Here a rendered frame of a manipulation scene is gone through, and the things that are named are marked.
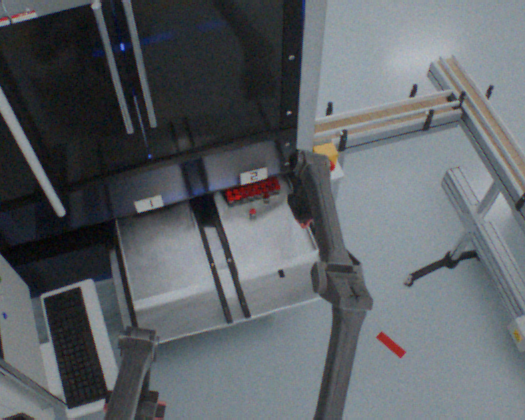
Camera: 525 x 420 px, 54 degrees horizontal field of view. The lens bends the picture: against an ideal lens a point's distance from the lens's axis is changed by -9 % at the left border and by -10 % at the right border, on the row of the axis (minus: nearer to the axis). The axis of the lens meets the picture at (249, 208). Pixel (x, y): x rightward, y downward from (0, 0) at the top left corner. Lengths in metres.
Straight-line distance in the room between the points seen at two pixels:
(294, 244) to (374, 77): 1.97
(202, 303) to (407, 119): 1.01
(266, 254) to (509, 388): 1.48
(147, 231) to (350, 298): 0.94
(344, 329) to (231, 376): 1.49
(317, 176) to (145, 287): 0.70
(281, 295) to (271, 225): 0.25
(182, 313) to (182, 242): 0.25
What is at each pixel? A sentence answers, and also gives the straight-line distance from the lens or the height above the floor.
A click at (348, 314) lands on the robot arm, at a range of 1.13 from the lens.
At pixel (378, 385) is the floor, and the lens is 2.61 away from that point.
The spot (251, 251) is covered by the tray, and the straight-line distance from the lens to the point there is 1.81.
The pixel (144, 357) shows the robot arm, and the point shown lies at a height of 1.42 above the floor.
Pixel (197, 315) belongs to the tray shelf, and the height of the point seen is 0.88.
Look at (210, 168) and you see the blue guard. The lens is 1.70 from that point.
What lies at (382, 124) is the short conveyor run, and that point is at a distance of 2.09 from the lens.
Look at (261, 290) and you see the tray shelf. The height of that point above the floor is 0.88.
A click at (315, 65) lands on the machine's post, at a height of 1.46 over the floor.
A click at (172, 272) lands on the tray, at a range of 1.80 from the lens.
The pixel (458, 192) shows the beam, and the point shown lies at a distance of 2.48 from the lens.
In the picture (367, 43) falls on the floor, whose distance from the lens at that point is 3.84.
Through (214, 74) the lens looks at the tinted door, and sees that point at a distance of 1.42.
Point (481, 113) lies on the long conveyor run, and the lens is 2.21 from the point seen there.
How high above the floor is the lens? 2.49
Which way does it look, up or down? 58 degrees down
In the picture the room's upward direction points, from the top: 2 degrees counter-clockwise
